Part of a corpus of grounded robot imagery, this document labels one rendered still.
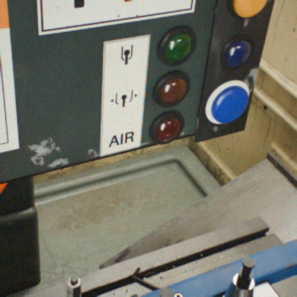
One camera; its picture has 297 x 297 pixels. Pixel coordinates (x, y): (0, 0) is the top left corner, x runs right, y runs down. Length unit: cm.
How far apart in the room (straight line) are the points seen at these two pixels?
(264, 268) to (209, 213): 74
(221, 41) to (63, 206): 145
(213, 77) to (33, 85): 13
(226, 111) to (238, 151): 136
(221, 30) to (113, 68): 8
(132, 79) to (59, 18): 7
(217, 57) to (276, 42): 114
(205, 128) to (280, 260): 46
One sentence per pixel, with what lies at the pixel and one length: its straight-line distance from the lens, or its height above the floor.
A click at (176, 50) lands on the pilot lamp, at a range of 36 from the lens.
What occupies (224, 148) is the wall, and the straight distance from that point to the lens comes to 183.
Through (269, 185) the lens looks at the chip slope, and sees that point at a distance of 158.
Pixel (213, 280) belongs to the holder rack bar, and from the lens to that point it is 81.
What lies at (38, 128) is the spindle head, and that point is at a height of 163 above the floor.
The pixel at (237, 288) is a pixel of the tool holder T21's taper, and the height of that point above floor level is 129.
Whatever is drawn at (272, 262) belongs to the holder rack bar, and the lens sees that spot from 85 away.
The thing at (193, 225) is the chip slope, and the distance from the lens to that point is 156.
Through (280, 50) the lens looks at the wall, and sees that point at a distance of 152.
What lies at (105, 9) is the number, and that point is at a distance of 33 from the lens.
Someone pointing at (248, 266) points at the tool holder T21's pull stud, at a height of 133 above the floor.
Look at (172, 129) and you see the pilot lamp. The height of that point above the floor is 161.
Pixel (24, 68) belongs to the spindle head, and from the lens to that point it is 33.
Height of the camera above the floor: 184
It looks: 38 degrees down
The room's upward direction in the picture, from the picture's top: 6 degrees clockwise
